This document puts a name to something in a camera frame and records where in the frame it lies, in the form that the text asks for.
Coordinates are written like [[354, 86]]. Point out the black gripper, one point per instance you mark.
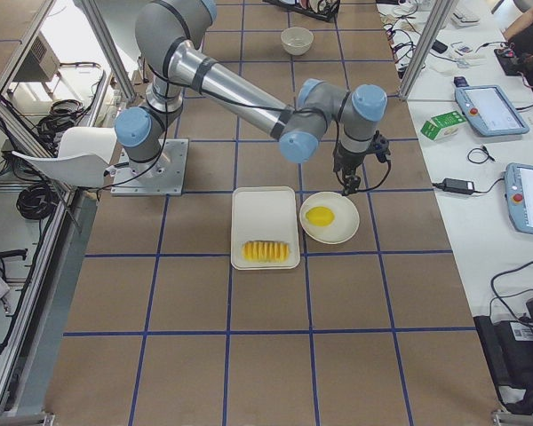
[[346, 162]]

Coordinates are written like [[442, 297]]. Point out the yellow lemon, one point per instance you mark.
[[320, 216]]

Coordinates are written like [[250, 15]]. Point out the white ceramic bowl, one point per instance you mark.
[[296, 41]]

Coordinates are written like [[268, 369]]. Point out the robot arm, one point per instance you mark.
[[169, 35]]

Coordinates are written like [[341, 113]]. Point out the round cream plate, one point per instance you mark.
[[346, 221]]

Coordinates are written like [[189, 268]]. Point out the white rectangular tray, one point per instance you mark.
[[264, 214]]

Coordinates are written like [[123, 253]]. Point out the black power adapter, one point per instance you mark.
[[461, 186]]

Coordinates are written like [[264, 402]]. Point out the green white box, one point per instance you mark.
[[442, 125]]

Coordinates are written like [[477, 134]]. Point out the sliced yellow pineapple piece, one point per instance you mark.
[[266, 251]]

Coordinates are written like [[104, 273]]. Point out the blue teach pendant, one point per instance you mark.
[[519, 196], [489, 111]]

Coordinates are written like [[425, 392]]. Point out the black plate rack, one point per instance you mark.
[[323, 10]]

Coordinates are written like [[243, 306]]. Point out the white chair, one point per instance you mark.
[[83, 156]]

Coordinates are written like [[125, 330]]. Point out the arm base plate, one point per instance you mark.
[[166, 177]]

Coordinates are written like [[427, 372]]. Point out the aluminium frame post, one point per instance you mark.
[[436, 19]]

